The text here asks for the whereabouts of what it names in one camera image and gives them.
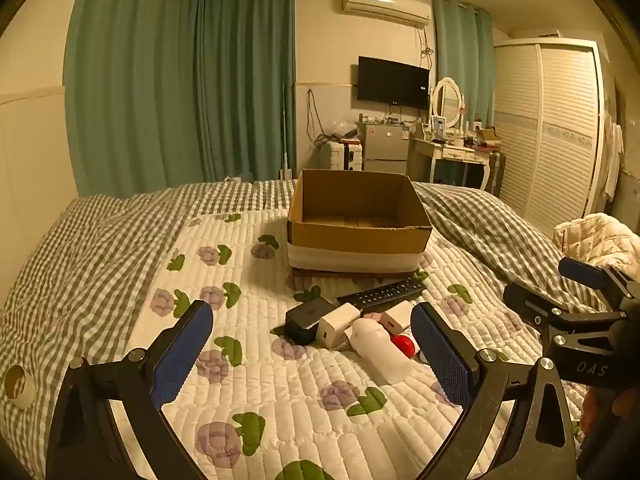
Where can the grey gingham duvet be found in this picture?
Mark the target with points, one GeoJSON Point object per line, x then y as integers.
{"type": "Point", "coordinates": [90, 240]}

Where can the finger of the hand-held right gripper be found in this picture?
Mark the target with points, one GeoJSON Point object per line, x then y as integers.
{"type": "Point", "coordinates": [530, 301]}
{"type": "Point", "coordinates": [582, 269]}

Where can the oval white vanity mirror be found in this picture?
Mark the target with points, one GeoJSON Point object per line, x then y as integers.
{"type": "Point", "coordinates": [446, 101]}

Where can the narrow green curtain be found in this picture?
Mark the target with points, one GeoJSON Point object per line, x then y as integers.
{"type": "Point", "coordinates": [462, 60]}

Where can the cardboard box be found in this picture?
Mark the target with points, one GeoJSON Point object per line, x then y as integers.
{"type": "Point", "coordinates": [350, 240]}

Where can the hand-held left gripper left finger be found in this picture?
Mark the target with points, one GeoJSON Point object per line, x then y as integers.
{"type": "Point", "coordinates": [181, 357]}

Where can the white plastic bottle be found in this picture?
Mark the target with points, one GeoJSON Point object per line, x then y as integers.
{"type": "Point", "coordinates": [377, 352]}

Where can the white suitcase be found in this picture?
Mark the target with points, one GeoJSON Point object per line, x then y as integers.
{"type": "Point", "coordinates": [332, 155]}

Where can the brown suitcase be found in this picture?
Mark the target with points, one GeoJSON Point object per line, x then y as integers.
{"type": "Point", "coordinates": [497, 172]}

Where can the small pink object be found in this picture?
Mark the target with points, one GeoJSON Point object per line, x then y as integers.
{"type": "Point", "coordinates": [372, 316]}

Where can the white charger cube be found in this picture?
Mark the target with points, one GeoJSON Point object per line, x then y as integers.
{"type": "Point", "coordinates": [336, 326]}
{"type": "Point", "coordinates": [397, 316]}

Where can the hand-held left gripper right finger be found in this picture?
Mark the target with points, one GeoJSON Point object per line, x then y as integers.
{"type": "Point", "coordinates": [441, 357]}

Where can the black power adapter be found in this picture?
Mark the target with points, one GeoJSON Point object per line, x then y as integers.
{"type": "Point", "coordinates": [305, 317]}

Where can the wide green curtain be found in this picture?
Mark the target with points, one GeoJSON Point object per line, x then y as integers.
{"type": "Point", "coordinates": [165, 85]}

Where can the red ball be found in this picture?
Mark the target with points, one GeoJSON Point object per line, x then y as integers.
{"type": "Point", "coordinates": [404, 346]}

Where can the white padded jacket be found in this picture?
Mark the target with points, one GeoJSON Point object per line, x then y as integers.
{"type": "Point", "coordinates": [595, 240]}

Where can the black remote control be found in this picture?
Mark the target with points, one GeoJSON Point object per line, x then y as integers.
{"type": "Point", "coordinates": [380, 294]}

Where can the tape roll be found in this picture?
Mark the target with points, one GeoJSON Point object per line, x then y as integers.
{"type": "Point", "coordinates": [22, 396]}

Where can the hanging white clothes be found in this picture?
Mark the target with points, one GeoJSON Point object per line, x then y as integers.
{"type": "Point", "coordinates": [612, 155]}

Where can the silver mini fridge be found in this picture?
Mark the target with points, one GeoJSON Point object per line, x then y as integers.
{"type": "Point", "coordinates": [385, 147]}

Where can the black wall television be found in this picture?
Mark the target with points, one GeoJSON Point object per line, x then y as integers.
{"type": "Point", "coordinates": [392, 82]}

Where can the white dressing table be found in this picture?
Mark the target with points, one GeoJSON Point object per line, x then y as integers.
{"type": "Point", "coordinates": [450, 152]}

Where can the white floral quilt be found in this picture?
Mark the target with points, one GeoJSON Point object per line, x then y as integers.
{"type": "Point", "coordinates": [300, 400]}

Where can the white air conditioner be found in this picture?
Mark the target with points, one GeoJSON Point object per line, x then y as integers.
{"type": "Point", "coordinates": [385, 6]}

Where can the white louvred wardrobe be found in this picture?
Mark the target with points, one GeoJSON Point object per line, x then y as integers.
{"type": "Point", "coordinates": [550, 125]}

